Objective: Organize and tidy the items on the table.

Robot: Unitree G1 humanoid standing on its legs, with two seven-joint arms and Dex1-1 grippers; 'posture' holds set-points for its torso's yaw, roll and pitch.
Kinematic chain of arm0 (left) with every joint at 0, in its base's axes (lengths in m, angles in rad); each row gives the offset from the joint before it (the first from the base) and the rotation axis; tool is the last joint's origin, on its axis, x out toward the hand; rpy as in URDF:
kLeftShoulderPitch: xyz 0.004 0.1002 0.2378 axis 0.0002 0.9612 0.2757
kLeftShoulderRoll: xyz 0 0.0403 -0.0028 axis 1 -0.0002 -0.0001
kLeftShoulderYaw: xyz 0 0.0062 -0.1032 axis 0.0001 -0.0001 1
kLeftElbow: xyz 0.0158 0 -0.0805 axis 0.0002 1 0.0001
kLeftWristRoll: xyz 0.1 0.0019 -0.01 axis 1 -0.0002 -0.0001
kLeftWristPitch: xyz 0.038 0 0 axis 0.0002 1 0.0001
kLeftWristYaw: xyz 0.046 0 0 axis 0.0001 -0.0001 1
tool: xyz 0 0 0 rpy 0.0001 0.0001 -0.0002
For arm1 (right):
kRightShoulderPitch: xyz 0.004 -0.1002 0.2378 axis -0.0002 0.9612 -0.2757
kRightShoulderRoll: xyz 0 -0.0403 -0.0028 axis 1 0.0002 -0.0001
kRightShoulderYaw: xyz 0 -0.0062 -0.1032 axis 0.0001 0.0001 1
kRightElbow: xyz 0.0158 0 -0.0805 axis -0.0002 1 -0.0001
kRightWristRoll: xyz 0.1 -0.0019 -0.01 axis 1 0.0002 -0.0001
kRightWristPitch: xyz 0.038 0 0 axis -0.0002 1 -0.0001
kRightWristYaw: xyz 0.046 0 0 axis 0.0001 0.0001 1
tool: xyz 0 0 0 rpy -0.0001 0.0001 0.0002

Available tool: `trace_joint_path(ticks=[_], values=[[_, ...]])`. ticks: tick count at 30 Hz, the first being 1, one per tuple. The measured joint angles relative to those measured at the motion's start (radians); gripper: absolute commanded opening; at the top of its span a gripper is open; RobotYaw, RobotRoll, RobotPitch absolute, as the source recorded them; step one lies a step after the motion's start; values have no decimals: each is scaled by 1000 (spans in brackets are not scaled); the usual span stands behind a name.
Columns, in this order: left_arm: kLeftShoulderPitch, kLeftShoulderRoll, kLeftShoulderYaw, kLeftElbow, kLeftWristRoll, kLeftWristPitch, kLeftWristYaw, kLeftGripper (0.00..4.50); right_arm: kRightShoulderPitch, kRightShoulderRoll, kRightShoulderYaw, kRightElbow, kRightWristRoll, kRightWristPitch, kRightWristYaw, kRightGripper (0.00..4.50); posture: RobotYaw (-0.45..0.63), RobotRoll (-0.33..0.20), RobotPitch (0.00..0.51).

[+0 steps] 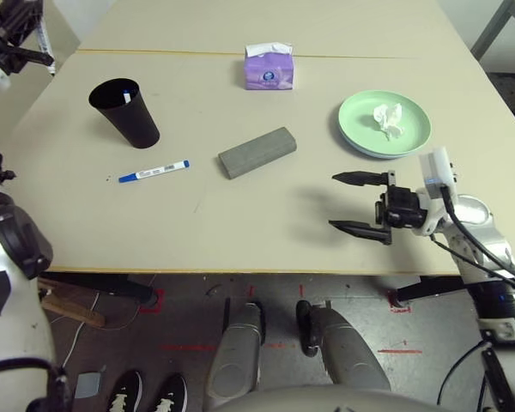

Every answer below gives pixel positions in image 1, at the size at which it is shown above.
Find light green plate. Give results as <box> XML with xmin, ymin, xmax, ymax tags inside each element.
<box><xmin>337</xmin><ymin>89</ymin><xmax>433</xmax><ymax>156</ymax></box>

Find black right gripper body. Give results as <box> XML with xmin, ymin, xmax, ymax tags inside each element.
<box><xmin>373</xmin><ymin>184</ymin><xmax>428</xmax><ymax>231</ymax></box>

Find grey robot leg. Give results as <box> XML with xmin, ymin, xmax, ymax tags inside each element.
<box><xmin>208</xmin><ymin>302</ymin><xmax>267</xmax><ymax>400</ymax></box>
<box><xmin>295</xmin><ymin>300</ymin><xmax>391</xmax><ymax>391</ymax></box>

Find black-framed beige side table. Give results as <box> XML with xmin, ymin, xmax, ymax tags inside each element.
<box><xmin>471</xmin><ymin>0</ymin><xmax>515</xmax><ymax>61</ymax></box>

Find light blue plate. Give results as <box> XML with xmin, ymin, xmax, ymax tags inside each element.
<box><xmin>341</xmin><ymin>136</ymin><xmax>428</xmax><ymax>161</ymax></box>

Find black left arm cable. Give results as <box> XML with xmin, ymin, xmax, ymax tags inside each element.
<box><xmin>0</xmin><ymin>358</ymin><xmax>70</xmax><ymax>412</ymax></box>

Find thin white floor cable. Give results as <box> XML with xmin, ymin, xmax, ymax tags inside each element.
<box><xmin>59</xmin><ymin>274</ymin><xmax>158</xmax><ymax>370</ymax></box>

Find grey robot right leg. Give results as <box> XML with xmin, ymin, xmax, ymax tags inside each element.
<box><xmin>295</xmin><ymin>300</ymin><xmax>391</xmax><ymax>391</ymax></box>

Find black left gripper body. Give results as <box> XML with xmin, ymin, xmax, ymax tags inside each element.
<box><xmin>0</xmin><ymin>0</ymin><xmax>25</xmax><ymax>61</ymax></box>

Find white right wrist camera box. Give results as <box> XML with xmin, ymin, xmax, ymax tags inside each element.
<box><xmin>418</xmin><ymin>146</ymin><xmax>460</xmax><ymax>237</ymax></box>

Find small grey floor box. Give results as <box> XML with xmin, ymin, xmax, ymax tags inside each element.
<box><xmin>75</xmin><ymin>372</ymin><xmax>102</xmax><ymax>399</ymax></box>

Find grey robot left leg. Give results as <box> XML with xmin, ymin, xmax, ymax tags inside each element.
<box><xmin>208</xmin><ymin>302</ymin><xmax>267</xmax><ymax>400</ymax></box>

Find white marker with blue cap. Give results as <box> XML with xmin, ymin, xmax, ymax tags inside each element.
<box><xmin>118</xmin><ymin>160</ymin><xmax>191</xmax><ymax>184</ymax></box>

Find black plastic cup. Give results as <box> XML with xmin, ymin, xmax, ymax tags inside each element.
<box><xmin>88</xmin><ymin>77</ymin><xmax>161</xmax><ymax>150</ymax></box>

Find grey glasses case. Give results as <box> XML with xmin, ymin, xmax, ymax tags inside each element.
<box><xmin>217</xmin><ymin>126</ymin><xmax>300</xmax><ymax>180</ymax></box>

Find brown wooden plank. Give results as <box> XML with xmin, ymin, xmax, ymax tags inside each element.
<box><xmin>38</xmin><ymin>278</ymin><xmax>106</xmax><ymax>328</ymax></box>

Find black sneaker with white laces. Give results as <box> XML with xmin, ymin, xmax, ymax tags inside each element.
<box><xmin>152</xmin><ymin>373</ymin><xmax>188</xmax><ymax>412</ymax></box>
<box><xmin>108</xmin><ymin>371</ymin><xmax>143</xmax><ymax>412</ymax></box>

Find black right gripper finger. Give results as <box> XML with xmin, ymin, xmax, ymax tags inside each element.
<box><xmin>331</xmin><ymin>170</ymin><xmax>397</xmax><ymax>188</ymax></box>
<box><xmin>328</xmin><ymin>219</ymin><xmax>392</xmax><ymax>246</ymax></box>

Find grey robot torso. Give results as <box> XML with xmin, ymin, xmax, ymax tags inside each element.
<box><xmin>205</xmin><ymin>381</ymin><xmax>456</xmax><ymax>412</ymax></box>

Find white tissue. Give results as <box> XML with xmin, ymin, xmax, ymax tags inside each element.
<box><xmin>372</xmin><ymin>102</ymin><xmax>405</xmax><ymax>142</ymax></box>

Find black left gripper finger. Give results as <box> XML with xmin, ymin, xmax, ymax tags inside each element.
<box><xmin>12</xmin><ymin>0</ymin><xmax>44</xmax><ymax>31</ymax></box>
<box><xmin>8</xmin><ymin>47</ymin><xmax>55</xmax><ymax>65</ymax></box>

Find purple tissue pack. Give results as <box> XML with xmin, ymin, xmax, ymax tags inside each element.
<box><xmin>243</xmin><ymin>41</ymin><xmax>295</xmax><ymax>92</ymax></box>

